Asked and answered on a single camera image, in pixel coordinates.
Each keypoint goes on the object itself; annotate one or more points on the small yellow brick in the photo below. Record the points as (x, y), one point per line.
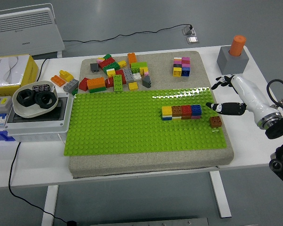
(143, 70)
(100, 58)

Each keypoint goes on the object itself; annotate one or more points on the red long brick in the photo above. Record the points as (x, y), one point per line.
(120, 73)
(107, 62)

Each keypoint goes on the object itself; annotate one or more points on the grey electrical enclosure box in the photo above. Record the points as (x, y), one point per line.
(37, 130)

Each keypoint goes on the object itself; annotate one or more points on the orange tall brick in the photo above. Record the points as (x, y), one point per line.
(132, 58)

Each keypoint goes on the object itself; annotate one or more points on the grey push-button box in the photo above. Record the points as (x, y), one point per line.
(1, 104)

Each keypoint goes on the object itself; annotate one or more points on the yellow curved brick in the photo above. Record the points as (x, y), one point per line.
(66, 75)

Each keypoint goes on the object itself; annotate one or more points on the light grey long brick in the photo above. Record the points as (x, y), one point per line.
(128, 75)
(70, 85)

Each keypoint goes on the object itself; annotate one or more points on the white shallow bowl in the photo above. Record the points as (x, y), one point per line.
(28, 113)

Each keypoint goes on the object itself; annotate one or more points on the dark grey sloped brick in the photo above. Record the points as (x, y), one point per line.
(146, 81)

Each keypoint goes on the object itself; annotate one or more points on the small green brick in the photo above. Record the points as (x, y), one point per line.
(107, 56)
(75, 91)

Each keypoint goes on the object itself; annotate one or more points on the brick column with yellow end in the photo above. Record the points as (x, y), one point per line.
(177, 68)

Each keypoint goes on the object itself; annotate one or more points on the blue square brick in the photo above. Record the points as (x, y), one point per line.
(196, 109)

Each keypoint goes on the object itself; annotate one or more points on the grey-brown foam mat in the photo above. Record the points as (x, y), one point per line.
(132, 164)

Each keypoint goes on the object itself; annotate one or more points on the blue plastic bin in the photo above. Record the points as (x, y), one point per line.
(0, 136)

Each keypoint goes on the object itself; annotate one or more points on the white and blue brick stack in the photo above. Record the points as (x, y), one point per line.
(167, 118)

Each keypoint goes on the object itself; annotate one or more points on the yellow square brick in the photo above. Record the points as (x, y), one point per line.
(167, 110)
(122, 64)
(133, 86)

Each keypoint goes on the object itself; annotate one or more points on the dark grey square brick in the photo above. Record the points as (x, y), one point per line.
(94, 67)

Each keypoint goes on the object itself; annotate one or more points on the white table leg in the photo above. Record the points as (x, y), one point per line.
(220, 195)
(49, 204)

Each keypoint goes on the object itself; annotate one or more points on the small black component strip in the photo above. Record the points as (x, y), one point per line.
(41, 87)

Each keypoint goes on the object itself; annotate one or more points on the green flat long brick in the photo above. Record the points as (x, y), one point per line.
(97, 89)

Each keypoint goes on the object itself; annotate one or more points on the grey cube holder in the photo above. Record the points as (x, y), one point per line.
(231, 64)

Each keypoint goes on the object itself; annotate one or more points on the lime green flat brick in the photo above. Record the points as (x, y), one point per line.
(118, 83)

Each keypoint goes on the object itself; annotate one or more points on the white square brick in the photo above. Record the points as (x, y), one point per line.
(137, 76)

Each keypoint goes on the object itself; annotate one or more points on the black plastic hex nut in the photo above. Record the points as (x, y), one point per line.
(19, 99)
(39, 102)

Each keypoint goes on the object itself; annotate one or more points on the brown square brick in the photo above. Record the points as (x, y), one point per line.
(215, 121)
(177, 110)

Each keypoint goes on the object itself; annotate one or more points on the lime green long brick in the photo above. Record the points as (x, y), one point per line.
(139, 66)

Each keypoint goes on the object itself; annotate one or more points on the white panel heater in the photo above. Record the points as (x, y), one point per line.
(26, 30)

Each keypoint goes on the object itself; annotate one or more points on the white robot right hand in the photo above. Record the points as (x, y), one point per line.
(246, 94)

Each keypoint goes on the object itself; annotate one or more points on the closed metal floor socket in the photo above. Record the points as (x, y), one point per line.
(193, 39)

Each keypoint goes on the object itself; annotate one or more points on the red sloped brick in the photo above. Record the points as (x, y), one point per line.
(83, 84)

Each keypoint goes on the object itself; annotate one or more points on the pink and purple brick stack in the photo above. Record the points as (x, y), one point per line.
(196, 116)

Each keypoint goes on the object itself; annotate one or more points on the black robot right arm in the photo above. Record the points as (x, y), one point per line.
(277, 128)

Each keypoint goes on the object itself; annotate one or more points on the orange and brown brick stack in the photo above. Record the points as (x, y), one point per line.
(186, 117)

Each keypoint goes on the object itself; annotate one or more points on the green studded baseplate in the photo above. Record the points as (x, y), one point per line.
(120, 122)

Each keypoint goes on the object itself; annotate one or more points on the small pink brick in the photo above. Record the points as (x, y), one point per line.
(99, 62)
(146, 74)

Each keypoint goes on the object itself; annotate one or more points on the yellow tissue box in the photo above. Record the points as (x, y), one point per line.
(29, 70)

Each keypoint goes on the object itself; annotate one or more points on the open metal floor socket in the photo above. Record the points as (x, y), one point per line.
(188, 32)

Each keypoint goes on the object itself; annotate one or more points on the yellow and white brick stack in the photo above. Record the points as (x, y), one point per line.
(177, 117)

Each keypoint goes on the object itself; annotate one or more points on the orange cylinder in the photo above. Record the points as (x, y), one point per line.
(237, 46)

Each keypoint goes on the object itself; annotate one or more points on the orange long brick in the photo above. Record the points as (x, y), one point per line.
(96, 83)
(57, 80)

